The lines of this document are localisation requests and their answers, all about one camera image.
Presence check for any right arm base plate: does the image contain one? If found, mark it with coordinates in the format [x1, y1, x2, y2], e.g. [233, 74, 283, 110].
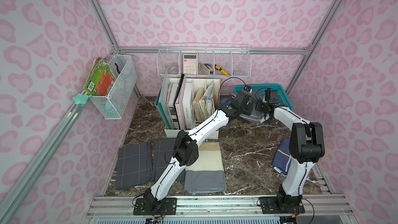
[259, 196, 305, 215]

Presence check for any white mesh wall basket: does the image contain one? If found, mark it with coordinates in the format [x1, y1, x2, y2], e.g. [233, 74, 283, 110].
[90, 55, 137, 120]

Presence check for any dark grey checked pillowcase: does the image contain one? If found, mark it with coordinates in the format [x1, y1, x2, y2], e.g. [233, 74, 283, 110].
[151, 138, 175, 181]
[115, 142, 152, 190]

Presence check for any grey pillowcase with label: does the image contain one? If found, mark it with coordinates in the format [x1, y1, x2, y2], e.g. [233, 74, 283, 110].
[240, 90, 270, 124]

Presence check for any pink calculator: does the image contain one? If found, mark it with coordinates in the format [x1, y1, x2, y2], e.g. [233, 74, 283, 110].
[182, 54, 198, 75]

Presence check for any clear tape roll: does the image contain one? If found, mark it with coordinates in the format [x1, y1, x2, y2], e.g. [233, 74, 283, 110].
[166, 66, 179, 75]

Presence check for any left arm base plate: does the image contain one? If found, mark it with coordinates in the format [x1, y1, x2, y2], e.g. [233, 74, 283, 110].
[133, 198, 177, 216]

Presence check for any white wire wall shelf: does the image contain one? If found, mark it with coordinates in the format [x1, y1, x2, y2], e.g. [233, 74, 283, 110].
[156, 43, 251, 78]

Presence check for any mint green clip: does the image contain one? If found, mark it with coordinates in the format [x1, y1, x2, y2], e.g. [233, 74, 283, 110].
[73, 93, 91, 105]

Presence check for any grey stapler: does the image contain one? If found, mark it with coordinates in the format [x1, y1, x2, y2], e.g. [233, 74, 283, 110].
[199, 63, 214, 76]

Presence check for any teal plastic basket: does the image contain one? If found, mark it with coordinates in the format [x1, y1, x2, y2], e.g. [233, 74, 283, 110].
[231, 84, 293, 111]

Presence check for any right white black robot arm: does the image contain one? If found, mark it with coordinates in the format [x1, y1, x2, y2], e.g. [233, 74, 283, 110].
[255, 88, 325, 215]

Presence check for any navy blue folded pillowcase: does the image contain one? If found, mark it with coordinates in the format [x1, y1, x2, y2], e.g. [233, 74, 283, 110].
[272, 138, 292, 175]

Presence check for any white book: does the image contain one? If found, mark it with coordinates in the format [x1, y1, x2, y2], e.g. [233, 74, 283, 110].
[182, 82, 193, 130]

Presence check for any green red booklet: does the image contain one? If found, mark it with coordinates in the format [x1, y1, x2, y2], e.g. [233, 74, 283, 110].
[84, 58, 117, 96]

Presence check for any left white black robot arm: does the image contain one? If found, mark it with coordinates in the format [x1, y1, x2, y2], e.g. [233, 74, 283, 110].
[143, 85, 253, 214]

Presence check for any blue lid pencil jar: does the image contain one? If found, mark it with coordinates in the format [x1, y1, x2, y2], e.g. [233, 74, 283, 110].
[219, 98, 232, 109]

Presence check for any cream and grey pillowcase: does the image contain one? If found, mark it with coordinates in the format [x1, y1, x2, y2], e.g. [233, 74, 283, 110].
[184, 142, 227, 195]

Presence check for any yellow utility knife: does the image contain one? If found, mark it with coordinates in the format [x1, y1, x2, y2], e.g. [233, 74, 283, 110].
[215, 64, 230, 76]

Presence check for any green folder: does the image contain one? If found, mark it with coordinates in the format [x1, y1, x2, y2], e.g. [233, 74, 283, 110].
[155, 73, 175, 130]

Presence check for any white file organizer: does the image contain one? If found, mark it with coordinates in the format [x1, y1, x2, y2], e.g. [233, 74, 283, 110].
[164, 78, 221, 140]

